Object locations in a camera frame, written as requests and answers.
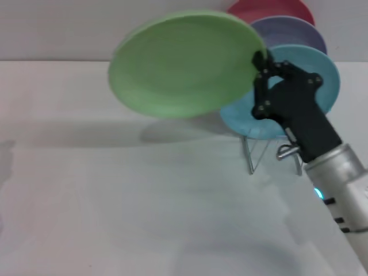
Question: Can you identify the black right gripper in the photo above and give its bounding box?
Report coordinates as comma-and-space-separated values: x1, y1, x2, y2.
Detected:
251, 49, 343, 164

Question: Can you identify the green round plate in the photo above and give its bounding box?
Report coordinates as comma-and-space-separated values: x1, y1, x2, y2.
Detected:
108, 10, 269, 119

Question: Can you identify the light blue round plate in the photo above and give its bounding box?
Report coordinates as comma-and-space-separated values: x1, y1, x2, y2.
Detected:
220, 44, 342, 142

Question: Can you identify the purple round plate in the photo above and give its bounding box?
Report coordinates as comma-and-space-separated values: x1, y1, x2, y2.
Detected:
249, 16, 328, 56

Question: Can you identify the red round plate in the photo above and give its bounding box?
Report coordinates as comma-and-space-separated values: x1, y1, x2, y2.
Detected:
226, 0, 316, 27

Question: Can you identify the grey looped gripper cable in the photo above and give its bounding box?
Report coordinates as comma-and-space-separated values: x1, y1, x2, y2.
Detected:
275, 144, 300, 161

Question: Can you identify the silver wire plate rack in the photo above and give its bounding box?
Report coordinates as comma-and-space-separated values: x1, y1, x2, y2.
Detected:
243, 134, 303, 177

